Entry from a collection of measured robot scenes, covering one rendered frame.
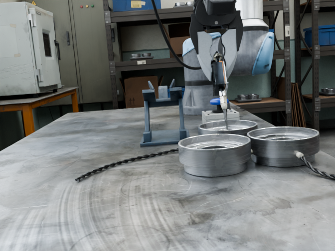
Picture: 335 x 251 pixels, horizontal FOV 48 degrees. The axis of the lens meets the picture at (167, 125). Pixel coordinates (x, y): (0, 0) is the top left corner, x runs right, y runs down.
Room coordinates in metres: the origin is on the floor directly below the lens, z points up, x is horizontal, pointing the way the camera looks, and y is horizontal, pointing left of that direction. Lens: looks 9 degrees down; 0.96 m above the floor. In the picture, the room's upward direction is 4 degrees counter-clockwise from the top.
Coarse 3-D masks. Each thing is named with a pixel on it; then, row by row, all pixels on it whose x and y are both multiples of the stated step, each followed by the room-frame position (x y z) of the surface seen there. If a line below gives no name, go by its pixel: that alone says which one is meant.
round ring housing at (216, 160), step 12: (180, 144) 0.53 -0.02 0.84; (192, 144) 0.58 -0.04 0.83; (216, 144) 0.57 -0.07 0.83; (240, 144) 0.56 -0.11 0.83; (180, 156) 0.53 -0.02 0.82; (192, 156) 0.50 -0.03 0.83; (204, 156) 0.49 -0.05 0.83; (216, 156) 0.49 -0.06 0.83; (228, 156) 0.49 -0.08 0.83; (240, 156) 0.50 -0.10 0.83; (192, 168) 0.51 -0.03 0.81; (204, 168) 0.50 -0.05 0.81; (216, 168) 0.50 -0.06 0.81; (228, 168) 0.50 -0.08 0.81; (240, 168) 0.51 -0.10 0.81
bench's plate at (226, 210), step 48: (48, 144) 0.82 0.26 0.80; (96, 144) 0.78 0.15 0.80; (0, 192) 0.50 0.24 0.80; (48, 192) 0.49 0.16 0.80; (96, 192) 0.47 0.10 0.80; (144, 192) 0.46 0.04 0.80; (192, 192) 0.44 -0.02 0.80; (240, 192) 0.43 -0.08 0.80; (288, 192) 0.42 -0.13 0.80; (0, 240) 0.35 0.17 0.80; (48, 240) 0.34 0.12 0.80; (96, 240) 0.33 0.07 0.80; (144, 240) 0.33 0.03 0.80; (192, 240) 0.32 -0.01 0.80; (240, 240) 0.31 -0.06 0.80; (288, 240) 0.31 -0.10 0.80
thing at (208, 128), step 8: (224, 120) 0.72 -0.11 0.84; (232, 120) 0.72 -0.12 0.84; (240, 120) 0.71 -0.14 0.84; (200, 128) 0.65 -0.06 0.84; (208, 128) 0.71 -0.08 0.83; (216, 128) 0.71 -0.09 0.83; (224, 128) 0.69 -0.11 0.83; (232, 128) 0.69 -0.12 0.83; (240, 128) 0.62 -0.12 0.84; (248, 128) 0.63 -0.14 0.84; (256, 128) 0.64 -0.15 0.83
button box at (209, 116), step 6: (204, 114) 0.79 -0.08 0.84; (210, 114) 0.79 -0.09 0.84; (216, 114) 0.78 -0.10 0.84; (222, 114) 0.78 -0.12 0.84; (228, 114) 0.78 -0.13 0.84; (234, 114) 0.78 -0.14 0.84; (204, 120) 0.80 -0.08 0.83; (210, 120) 0.78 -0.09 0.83; (216, 120) 0.78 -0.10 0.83; (222, 120) 0.78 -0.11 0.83
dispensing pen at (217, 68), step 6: (216, 54) 0.72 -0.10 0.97; (216, 60) 0.72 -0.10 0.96; (216, 66) 0.69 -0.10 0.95; (222, 66) 0.69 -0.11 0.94; (216, 72) 0.68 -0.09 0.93; (222, 72) 0.68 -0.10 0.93; (216, 78) 0.67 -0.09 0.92; (222, 78) 0.67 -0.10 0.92; (216, 84) 0.67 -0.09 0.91; (222, 84) 0.67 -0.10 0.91; (216, 90) 0.68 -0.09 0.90; (222, 90) 0.67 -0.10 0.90; (222, 96) 0.67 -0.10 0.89; (222, 102) 0.66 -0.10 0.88; (222, 108) 0.66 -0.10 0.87
